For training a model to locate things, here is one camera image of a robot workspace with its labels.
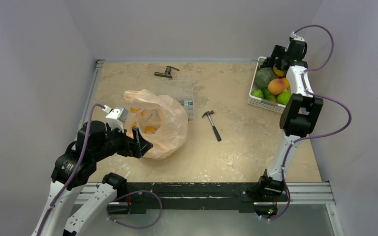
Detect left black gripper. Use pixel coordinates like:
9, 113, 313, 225
94, 121, 152, 160

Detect yellow fake fruit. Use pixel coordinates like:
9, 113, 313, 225
273, 66, 285, 78

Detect black fake grapes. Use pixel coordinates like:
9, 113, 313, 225
260, 57, 274, 68

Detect fake peach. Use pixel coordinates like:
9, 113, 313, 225
267, 79, 286, 95

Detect orange plastic bag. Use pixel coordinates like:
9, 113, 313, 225
123, 89, 189, 160

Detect green fake lime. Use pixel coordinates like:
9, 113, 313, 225
277, 91, 291, 105

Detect green orange fake mango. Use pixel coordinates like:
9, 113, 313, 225
262, 88, 277, 103

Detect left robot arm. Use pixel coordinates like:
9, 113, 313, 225
32, 120, 153, 236

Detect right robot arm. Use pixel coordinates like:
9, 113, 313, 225
256, 33, 323, 200

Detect green fake melon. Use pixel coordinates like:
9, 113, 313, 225
254, 67, 278, 89

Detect orange fake fruit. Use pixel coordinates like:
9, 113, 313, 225
281, 77, 290, 89

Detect green fake pear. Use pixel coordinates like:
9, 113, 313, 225
251, 89, 264, 99

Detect white plastic basket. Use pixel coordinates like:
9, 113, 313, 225
247, 57, 286, 114

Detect clear plastic screw organizer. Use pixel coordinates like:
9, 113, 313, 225
155, 78, 195, 119

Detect small black hammer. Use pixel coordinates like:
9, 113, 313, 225
202, 110, 221, 142

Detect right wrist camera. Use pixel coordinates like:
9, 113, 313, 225
289, 31, 306, 42

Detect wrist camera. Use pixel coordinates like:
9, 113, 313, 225
289, 31, 306, 42
102, 105, 128, 133

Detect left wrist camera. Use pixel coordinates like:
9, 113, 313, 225
102, 105, 128, 133

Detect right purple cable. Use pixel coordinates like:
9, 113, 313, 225
259, 25, 353, 222

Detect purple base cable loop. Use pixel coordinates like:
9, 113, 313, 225
106, 190, 163, 230

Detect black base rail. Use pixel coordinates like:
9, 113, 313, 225
111, 182, 287, 214

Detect black T-handle tool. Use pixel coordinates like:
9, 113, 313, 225
154, 65, 179, 79

